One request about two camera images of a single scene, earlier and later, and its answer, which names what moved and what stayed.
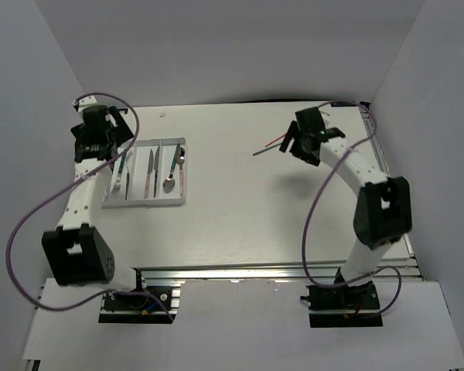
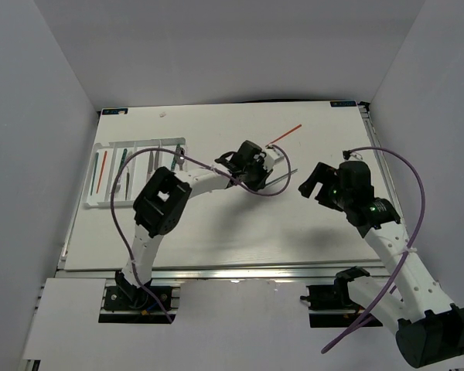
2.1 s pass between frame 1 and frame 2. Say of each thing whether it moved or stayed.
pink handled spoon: stayed
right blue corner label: stayed
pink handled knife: stayed
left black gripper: moved
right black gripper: moved
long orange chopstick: stayed
